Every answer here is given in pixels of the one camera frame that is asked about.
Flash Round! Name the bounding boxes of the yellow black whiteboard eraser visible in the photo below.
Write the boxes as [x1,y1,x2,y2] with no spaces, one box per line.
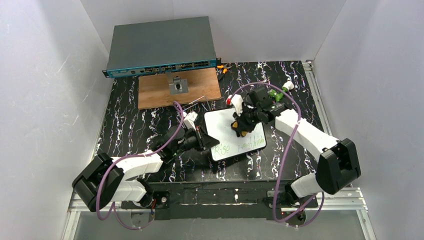
[230,121,249,137]

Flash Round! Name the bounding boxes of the white whiteboard black frame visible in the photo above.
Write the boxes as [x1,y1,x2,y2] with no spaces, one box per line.
[203,108,267,162]

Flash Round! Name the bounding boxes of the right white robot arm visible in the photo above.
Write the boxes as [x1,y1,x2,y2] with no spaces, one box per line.
[226,86,362,201]

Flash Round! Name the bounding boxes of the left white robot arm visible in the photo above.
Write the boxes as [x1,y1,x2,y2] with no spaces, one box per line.
[71,126,220,212]

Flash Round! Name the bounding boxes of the green white marker tool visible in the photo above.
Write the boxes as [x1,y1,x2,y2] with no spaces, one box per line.
[268,81,295,102]

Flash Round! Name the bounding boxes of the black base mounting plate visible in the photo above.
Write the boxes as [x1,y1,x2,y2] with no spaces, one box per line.
[119,178,319,221]

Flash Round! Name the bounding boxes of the brown wooden board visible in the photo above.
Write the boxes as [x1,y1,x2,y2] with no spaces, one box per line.
[137,67,222,110]

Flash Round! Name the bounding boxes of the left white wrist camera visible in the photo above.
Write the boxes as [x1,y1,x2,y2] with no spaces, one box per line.
[183,111,198,130]

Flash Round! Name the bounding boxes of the grey metal stand bracket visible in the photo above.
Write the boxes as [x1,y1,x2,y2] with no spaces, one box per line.
[165,72,189,95]

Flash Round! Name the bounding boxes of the orange handled pliers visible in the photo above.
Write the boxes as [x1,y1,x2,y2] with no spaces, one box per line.
[217,63,232,81]

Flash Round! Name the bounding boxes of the grey network switch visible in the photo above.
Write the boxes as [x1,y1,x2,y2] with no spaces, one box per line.
[103,16,221,78]

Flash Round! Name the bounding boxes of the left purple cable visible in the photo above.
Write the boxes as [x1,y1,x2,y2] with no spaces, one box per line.
[95,100,186,231]

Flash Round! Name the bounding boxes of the purple cable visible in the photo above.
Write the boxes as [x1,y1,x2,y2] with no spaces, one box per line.
[228,82,326,229]
[95,100,186,231]

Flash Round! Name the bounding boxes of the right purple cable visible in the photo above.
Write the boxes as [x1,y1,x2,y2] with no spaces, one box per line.
[228,82,326,229]

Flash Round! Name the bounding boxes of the aluminium rail frame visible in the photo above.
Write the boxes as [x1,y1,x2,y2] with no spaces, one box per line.
[71,61,375,240]

